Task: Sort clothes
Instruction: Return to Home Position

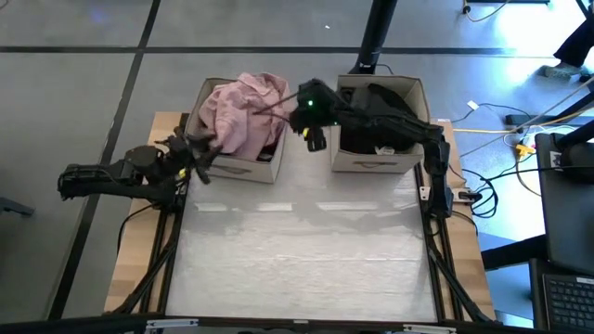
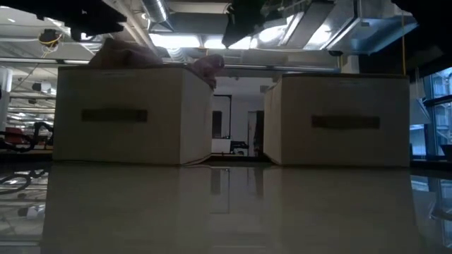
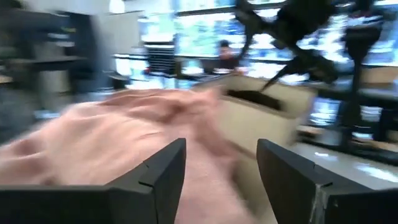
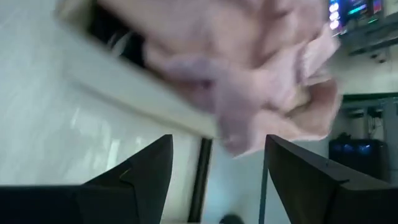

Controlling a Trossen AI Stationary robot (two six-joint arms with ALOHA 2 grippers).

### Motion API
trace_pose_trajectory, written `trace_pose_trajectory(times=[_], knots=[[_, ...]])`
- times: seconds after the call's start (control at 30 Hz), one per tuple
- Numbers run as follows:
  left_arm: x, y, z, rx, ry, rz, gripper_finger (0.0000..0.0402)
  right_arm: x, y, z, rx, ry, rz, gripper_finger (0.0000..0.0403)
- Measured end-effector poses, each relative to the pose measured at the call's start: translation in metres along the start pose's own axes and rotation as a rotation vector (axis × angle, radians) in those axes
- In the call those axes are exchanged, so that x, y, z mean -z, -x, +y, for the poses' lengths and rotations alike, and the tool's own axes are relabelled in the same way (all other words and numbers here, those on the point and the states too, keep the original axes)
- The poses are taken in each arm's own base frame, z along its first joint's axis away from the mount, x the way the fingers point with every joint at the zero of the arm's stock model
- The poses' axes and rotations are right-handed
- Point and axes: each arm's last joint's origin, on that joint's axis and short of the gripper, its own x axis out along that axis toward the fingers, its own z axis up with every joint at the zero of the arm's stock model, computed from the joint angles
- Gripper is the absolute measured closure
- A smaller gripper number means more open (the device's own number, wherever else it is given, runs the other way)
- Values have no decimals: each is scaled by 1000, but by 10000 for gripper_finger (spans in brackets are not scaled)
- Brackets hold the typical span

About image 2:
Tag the pink garment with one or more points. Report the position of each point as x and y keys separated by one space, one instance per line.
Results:
x=120 y=56

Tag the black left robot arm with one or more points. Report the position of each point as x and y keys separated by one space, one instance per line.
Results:
x=42 y=8

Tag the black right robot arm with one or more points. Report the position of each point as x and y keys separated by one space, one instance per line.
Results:
x=431 y=28

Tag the bright ceiling light panel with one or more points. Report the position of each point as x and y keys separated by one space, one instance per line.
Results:
x=174 y=40
x=213 y=43

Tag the beige fabric storage bin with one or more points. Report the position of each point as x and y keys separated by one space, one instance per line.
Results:
x=346 y=148
x=123 y=141

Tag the black chair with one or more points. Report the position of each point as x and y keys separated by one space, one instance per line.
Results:
x=239 y=146

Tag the small round silver duct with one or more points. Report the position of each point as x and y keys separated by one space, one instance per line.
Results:
x=159 y=12

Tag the rectangular silver ceiling duct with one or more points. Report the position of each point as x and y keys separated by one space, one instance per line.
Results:
x=353 y=31

